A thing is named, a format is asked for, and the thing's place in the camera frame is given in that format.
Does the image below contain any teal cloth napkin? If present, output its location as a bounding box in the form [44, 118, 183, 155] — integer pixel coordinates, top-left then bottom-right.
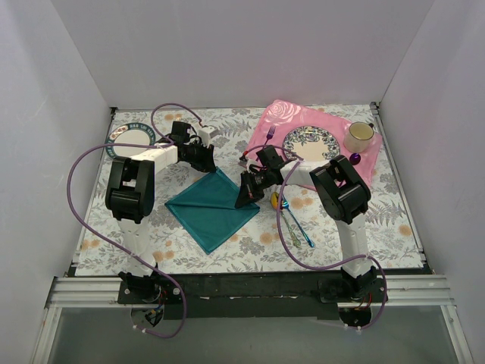
[165, 168, 260, 254]

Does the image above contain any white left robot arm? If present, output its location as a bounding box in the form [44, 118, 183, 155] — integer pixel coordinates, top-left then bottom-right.
[105, 121, 217, 303]

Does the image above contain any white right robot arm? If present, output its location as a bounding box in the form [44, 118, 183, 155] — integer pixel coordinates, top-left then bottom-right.
[235, 145, 381, 302]

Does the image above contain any iridescent gold spoon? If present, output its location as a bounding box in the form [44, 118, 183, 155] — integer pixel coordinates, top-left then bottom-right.
[271, 192, 301, 248]

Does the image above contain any iridescent blue fork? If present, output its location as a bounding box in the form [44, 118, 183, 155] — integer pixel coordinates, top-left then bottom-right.
[282, 196, 315, 248]

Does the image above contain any purple metallic fork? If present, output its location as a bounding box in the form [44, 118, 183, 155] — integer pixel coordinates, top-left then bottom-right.
[264, 125, 276, 146]

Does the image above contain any blue floral white plate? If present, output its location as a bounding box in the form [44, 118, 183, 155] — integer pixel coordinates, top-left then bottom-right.
[283, 126, 340, 162]

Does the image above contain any pink floral placemat cloth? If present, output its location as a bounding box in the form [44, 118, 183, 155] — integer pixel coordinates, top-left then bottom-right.
[237, 99, 383, 189]

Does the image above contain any green rimmed white plate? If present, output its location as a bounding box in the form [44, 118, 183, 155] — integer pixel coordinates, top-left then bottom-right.
[105, 123, 156, 158]

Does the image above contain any purple metallic spoon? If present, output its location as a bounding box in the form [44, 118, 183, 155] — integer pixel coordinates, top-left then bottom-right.
[349, 153, 361, 165]

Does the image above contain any cream ceramic mug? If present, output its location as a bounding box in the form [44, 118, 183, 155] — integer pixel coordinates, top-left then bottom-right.
[343, 122, 381, 153]

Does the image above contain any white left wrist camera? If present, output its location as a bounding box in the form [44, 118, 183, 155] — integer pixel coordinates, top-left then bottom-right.
[196, 125, 219, 144]

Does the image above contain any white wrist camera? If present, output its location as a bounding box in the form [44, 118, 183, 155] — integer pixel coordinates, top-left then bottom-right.
[196, 125, 219, 144]
[239, 151, 261, 174]

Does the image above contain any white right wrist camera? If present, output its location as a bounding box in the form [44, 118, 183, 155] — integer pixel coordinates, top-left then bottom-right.
[239, 151, 261, 174]

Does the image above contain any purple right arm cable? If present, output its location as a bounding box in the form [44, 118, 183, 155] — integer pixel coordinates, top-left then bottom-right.
[239, 143, 389, 331]

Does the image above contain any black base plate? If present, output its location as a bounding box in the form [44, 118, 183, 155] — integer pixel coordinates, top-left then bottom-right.
[64, 265, 435, 322]

